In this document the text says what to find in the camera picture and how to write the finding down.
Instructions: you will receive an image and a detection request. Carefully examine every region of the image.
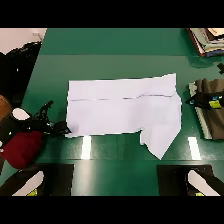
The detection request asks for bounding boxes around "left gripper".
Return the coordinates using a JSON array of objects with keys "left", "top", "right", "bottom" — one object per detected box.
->
[{"left": 49, "top": 120, "right": 73, "bottom": 136}]

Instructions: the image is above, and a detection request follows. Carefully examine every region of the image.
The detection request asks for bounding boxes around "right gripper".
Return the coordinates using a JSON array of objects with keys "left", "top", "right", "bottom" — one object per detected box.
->
[{"left": 185, "top": 92, "right": 211, "bottom": 109}]

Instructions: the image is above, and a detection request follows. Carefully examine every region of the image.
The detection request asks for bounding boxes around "white shirt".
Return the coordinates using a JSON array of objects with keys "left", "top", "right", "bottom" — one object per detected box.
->
[{"left": 65, "top": 73, "right": 183, "bottom": 161}]

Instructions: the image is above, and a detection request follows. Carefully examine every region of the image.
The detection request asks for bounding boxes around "olive garment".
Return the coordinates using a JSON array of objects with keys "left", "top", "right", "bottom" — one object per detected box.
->
[{"left": 194, "top": 77, "right": 224, "bottom": 141}]

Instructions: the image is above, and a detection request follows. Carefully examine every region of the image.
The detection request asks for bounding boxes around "dark red garment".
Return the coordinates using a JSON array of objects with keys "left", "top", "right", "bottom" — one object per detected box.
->
[{"left": 1, "top": 130, "right": 45, "bottom": 170}]

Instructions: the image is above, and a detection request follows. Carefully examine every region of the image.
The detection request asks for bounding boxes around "brown garment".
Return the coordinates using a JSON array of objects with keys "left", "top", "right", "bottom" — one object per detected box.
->
[{"left": 0, "top": 94, "right": 14, "bottom": 123}]

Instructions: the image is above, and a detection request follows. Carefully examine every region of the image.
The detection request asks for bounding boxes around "heap of clothes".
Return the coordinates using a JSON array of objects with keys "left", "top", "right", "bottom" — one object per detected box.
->
[{"left": 185, "top": 27, "right": 224, "bottom": 58}]

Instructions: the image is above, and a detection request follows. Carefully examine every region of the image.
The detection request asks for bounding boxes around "black garment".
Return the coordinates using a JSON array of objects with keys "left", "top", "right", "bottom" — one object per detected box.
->
[{"left": 0, "top": 41, "right": 43, "bottom": 105}]

